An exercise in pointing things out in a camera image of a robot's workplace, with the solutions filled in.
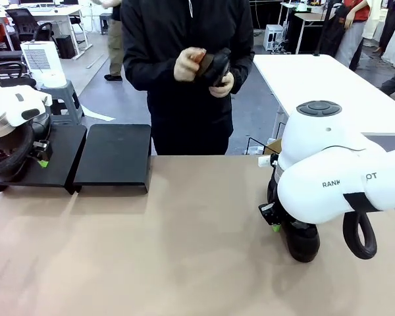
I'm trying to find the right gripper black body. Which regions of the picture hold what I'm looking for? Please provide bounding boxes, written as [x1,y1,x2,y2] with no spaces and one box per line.
[266,179,290,221]

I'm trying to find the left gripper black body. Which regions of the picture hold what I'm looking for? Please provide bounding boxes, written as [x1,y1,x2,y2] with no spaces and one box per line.
[32,113,53,142]

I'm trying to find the black leather shoe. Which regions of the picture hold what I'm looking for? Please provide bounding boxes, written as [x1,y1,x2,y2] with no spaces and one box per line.
[200,47,233,88]
[281,217,321,263]

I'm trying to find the wooden shoe brush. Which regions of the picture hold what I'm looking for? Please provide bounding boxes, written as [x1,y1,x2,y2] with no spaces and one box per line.
[192,49,215,78]

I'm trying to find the person's left forearm black sleeve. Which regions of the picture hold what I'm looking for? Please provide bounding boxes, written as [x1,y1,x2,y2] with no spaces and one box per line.
[230,49,255,93]

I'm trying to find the person's right forearm black sleeve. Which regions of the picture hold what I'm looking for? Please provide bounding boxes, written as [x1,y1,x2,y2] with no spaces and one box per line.
[121,42,185,90]

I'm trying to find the black metal shoe stand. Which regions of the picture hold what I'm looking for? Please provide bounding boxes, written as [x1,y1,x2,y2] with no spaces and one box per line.
[0,124,88,195]
[72,123,151,195]

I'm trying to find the black pole stand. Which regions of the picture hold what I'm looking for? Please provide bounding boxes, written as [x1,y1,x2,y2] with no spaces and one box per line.
[313,0,334,57]

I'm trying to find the person's left hand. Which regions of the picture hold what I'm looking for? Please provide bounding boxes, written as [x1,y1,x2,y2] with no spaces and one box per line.
[209,74,234,98]

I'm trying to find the person's right hand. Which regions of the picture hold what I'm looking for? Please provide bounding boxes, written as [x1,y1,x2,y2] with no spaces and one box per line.
[173,47,205,83]

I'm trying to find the grey plastic stool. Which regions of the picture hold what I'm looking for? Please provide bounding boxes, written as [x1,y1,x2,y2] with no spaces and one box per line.
[40,80,86,125]

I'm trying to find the white floor sheet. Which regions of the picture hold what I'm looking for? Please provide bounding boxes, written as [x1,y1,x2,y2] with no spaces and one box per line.
[82,104,116,122]

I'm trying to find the black office chair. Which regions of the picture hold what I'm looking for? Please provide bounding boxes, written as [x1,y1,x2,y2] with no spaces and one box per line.
[5,8,55,52]
[0,51,37,88]

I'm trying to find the white air purifier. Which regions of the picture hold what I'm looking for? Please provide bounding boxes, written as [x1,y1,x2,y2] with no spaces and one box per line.
[20,41,68,89]

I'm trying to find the black computer tower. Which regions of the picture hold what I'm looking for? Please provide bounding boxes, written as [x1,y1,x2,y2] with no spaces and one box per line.
[55,34,76,59]

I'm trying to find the bystander in khaki trousers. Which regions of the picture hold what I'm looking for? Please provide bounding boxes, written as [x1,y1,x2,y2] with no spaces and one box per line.
[92,0,124,82]

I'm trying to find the white office desk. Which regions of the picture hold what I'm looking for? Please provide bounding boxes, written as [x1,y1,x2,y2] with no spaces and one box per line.
[0,5,93,60]

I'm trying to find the small grey stool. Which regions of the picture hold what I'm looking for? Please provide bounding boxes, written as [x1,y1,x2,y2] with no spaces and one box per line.
[99,13,115,36]

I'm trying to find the white computer case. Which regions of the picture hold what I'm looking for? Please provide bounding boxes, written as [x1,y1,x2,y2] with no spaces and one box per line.
[265,24,286,53]

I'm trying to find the black hanging apron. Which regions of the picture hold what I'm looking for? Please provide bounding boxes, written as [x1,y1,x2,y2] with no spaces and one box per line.
[325,3,348,57]

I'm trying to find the mannequin with red top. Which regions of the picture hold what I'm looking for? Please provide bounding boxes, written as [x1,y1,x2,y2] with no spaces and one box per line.
[335,0,373,72]

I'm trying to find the person in black jacket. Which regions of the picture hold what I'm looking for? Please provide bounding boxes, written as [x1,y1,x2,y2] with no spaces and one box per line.
[120,0,256,155]

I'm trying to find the wooden top desk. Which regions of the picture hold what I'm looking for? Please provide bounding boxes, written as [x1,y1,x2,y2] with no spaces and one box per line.
[294,12,336,55]

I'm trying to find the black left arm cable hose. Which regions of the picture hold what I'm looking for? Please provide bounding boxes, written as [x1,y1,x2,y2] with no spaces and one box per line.
[0,113,52,180]

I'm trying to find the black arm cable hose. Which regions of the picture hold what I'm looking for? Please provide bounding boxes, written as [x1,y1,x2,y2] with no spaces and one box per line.
[342,210,379,261]
[0,113,52,180]

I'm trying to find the black velcro strap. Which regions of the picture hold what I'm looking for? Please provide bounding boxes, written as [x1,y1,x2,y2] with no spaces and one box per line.
[343,192,382,215]

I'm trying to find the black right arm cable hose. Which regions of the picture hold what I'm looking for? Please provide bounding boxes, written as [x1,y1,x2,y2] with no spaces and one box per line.
[342,210,379,261]

